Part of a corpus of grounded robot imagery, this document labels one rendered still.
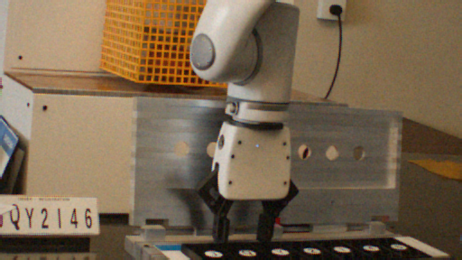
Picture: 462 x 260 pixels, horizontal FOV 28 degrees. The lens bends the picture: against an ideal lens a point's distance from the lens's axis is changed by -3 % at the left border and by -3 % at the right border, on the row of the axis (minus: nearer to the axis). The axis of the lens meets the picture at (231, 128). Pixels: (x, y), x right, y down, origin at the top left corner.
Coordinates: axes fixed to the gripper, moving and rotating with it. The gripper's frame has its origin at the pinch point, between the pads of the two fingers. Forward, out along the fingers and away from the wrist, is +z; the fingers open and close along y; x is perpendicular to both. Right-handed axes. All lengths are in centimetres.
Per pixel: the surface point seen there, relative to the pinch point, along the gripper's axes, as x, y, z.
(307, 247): -4.6, 7.7, 1.1
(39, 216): 10.7, -26.1, 0.6
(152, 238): 4.3, -11.5, 2.0
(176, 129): 7.2, -8.3, -12.8
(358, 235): 4.5, 22.5, 2.2
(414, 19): 153, 140, -30
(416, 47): 153, 142, -20
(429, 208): 27, 54, 4
